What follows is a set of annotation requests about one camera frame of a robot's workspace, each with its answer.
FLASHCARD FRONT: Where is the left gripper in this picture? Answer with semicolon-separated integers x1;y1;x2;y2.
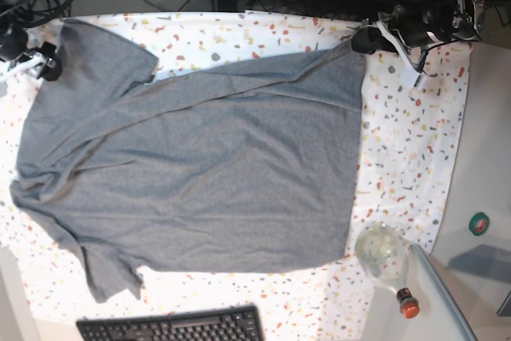
351;9;439;54

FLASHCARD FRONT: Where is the grey t-shirt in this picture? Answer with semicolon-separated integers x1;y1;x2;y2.
10;21;366;303

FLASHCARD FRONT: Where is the terrazzo pattern tablecloth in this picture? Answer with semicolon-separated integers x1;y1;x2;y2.
1;12;471;340

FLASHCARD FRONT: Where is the clear plastic bottle red cap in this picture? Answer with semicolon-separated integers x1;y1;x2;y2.
355;223;420;319

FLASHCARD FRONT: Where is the green tape roll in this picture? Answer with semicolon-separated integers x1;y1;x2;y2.
469;212;490;236

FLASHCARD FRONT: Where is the black computer keyboard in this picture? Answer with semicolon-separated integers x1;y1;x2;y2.
76;305;264;341

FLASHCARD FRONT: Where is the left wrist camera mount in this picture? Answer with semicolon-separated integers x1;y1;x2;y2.
376;21;428;89

